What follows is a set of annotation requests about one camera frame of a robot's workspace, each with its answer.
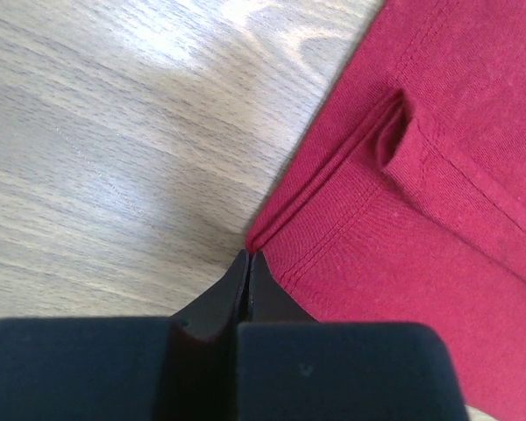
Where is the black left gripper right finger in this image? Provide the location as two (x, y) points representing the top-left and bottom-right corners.
(235, 253), (467, 420)

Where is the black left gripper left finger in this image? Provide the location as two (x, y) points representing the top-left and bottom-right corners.
(0, 252), (249, 420)

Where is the dark red t shirt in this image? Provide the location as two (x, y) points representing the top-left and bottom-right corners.
(246, 1), (526, 420)

